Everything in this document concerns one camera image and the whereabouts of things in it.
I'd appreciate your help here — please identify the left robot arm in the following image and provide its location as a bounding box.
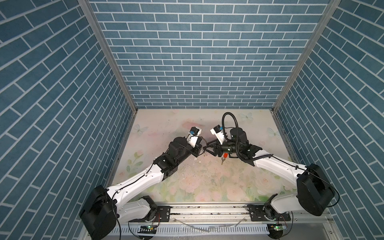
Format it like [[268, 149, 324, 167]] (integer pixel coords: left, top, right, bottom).
[[79, 136, 203, 240]]

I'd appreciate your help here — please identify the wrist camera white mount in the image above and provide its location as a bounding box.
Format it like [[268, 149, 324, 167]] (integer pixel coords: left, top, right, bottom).
[[211, 125, 226, 145], [187, 127, 202, 148]]

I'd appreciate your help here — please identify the black corrugated cable conduit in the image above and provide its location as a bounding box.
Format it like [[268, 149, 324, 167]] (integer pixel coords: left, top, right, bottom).
[[221, 112, 274, 165]]

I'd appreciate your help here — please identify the right corner aluminium post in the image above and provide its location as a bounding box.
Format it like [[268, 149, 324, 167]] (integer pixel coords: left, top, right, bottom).
[[271, 0, 341, 115]]

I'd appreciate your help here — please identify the green circuit board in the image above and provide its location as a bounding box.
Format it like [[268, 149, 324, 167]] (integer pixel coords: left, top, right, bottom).
[[268, 224, 286, 234], [138, 226, 158, 235]]

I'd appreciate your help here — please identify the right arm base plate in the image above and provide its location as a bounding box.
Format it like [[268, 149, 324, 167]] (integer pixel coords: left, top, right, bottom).
[[246, 204, 291, 222]]

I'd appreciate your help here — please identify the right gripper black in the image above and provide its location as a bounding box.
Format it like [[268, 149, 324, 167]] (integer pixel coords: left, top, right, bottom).
[[203, 138, 241, 157]]

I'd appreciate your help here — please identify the right green circuit board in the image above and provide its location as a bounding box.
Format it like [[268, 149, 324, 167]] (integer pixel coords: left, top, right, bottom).
[[268, 224, 286, 234]]

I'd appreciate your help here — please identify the key with red tag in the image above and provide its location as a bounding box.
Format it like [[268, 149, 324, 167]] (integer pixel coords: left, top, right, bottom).
[[221, 153, 228, 165]]

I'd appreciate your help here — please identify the left green circuit board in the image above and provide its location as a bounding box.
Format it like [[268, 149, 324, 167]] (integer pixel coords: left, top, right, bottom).
[[138, 226, 158, 235]]

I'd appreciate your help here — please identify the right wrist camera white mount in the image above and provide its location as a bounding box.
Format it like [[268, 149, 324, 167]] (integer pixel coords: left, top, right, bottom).
[[211, 125, 226, 145]]

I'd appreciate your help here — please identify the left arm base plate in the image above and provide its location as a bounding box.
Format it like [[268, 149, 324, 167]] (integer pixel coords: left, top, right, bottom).
[[130, 206, 171, 223]]

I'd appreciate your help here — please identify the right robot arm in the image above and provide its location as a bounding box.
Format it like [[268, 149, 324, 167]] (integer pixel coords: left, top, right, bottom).
[[204, 126, 338, 221]]

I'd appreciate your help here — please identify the corner aluminium post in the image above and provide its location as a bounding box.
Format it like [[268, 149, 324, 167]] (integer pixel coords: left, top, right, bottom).
[[77, 0, 138, 114], [271, 0, 341, 115]]

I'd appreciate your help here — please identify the aluminium front rail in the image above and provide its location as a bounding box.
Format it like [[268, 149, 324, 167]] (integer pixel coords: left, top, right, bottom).
[[78, 202, 343, 240]]

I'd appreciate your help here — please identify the white slotted cable duct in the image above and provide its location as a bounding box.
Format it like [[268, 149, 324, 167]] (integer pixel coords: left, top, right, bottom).
[[108, 224, 270, 237]]

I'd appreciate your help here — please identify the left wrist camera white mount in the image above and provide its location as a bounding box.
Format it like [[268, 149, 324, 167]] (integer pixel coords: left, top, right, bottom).
[[187, 127, 202, 148]]

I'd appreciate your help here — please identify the left corner aluminium post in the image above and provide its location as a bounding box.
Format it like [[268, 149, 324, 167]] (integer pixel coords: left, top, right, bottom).
[[77, 0, 138, 114]]

